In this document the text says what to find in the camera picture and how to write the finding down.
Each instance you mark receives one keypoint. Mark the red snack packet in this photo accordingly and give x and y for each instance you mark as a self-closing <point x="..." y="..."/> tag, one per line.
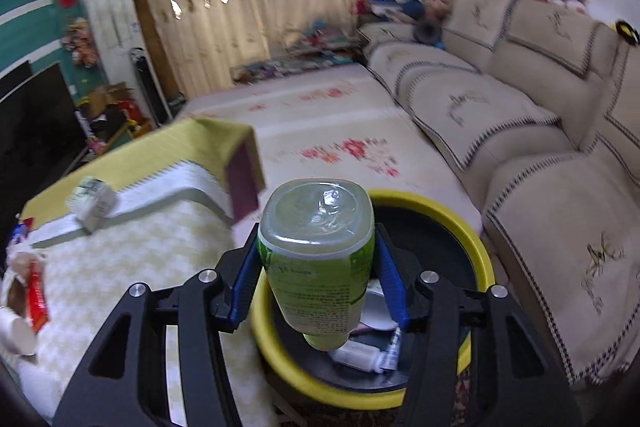
<point x="37" y="297"/>

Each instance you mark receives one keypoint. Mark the beige sofa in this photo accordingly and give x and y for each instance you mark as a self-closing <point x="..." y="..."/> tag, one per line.
<point x="525" y="122"/>

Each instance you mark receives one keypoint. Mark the hanging flower decoration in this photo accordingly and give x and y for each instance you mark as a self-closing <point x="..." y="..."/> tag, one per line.
<point x="80" y="42"/>

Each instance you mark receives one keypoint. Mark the brown plastic food container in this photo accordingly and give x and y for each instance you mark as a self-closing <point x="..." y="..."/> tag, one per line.
<point x="17" y="282"/>

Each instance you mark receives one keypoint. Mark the green patterned paper box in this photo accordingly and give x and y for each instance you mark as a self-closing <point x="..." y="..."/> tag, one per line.
<point x="92" y="202"/>

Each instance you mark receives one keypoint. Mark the yellow zigzag tablecloth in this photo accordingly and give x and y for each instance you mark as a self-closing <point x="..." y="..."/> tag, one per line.
<point x="150" y="247"/>

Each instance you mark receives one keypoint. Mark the white supplement bottle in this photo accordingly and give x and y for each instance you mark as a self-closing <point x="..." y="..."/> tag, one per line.
<point x="357" y="354"/>

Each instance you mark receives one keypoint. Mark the pile of cardboard boxes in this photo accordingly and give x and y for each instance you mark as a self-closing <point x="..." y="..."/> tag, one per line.
<point x="110" y="107"/>

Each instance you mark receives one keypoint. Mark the black tower fan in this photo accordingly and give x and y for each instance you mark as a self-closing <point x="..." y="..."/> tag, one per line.
<point x="147" y="87"/>

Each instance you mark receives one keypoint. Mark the white standing air conditioner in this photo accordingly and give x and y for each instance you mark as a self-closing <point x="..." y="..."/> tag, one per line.
<point x="115" y="37"/>

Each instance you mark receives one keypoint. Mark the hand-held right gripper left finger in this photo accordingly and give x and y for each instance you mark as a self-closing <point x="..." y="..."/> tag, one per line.
<point x="245" y="287"/>

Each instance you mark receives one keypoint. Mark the blue star pattern bag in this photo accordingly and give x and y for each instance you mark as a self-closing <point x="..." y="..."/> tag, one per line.
<point x="395" y="2"/>

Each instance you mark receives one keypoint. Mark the grey neck pillow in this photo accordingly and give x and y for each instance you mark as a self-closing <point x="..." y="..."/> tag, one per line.
<point x="427" y="32"/>

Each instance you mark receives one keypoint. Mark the low glass table with books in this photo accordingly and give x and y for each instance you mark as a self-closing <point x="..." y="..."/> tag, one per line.
<point x="300" y="54"/>

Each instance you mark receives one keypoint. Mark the large curved television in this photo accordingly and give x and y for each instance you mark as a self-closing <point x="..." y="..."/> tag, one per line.
<point x="35" y="127"/>

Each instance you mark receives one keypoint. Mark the green plastic bottle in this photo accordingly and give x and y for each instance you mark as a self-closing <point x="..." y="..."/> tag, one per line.
<point x="310" y="272"/>

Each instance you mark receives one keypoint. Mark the white yogurt cup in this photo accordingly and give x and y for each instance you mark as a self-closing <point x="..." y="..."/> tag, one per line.
<point x="17" y="332"/>

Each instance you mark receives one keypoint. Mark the floral floor mat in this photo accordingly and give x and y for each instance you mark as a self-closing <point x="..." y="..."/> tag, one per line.
<point x="325" y="117"/>

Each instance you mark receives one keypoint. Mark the black yellow plush toy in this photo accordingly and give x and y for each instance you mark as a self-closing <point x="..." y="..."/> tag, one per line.
<point x="627" y="32"/>

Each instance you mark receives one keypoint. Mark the yellow black trash bin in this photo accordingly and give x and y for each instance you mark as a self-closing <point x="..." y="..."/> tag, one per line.
<point x="272" y="347"/>

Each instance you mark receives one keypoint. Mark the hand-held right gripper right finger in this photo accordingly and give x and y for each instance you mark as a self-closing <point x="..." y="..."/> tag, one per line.
<point x="387" y="282"/>

